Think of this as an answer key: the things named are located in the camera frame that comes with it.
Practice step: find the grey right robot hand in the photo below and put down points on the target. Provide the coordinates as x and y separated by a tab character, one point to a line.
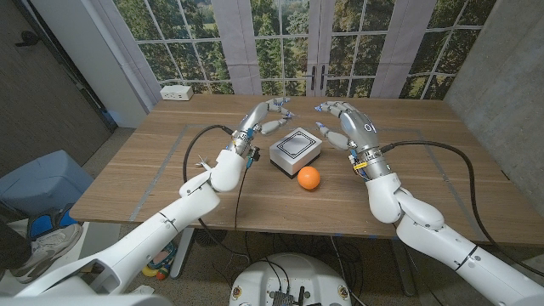
361	132

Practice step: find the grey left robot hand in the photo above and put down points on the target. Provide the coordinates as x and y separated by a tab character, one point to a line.
251	121

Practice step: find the white jigsaw puzzle piece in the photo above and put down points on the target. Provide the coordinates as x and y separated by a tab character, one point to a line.
290	114

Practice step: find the white box with black frame print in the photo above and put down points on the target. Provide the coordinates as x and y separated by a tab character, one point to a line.
297	146

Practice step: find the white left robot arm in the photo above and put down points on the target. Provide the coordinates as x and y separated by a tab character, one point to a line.
149	238

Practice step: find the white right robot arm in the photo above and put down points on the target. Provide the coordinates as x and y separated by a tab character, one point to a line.
425	238

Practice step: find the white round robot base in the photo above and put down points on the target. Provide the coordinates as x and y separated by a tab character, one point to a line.
293	276

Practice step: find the printed window backdrop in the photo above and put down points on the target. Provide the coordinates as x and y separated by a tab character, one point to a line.
272	55

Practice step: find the orange fruit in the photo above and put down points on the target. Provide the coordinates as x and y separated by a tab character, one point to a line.
308	177

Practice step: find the white power strip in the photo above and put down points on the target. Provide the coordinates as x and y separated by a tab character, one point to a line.
176	92

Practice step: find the black round floor device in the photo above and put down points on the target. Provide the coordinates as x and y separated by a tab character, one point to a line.
210	236

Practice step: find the white table leg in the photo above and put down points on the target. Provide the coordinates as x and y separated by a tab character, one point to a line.
183	251

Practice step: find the grey table leg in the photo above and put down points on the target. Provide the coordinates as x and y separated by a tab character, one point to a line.
404	272

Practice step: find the teal toy basket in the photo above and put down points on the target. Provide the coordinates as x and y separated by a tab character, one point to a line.
171	251

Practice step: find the pink toy food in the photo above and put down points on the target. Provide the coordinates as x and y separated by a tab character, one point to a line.
164	257

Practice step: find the black electronics module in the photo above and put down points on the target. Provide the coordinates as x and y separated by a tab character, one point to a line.
281	298

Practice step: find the yellow toy banana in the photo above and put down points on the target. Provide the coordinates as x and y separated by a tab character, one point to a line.
149	271

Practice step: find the blue-grey storage bin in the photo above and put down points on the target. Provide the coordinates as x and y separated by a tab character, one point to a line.
42	183

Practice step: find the blue plastic object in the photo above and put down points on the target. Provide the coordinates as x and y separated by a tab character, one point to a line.
42	225

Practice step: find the grey white sneaker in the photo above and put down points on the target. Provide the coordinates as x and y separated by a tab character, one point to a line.
51	251

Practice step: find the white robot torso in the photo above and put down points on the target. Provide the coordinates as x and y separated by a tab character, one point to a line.
85	301

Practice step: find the person leg in dark trousers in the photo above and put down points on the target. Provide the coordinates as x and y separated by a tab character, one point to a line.
13	251

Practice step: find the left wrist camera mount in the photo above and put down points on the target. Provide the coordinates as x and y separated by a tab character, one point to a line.
254	155

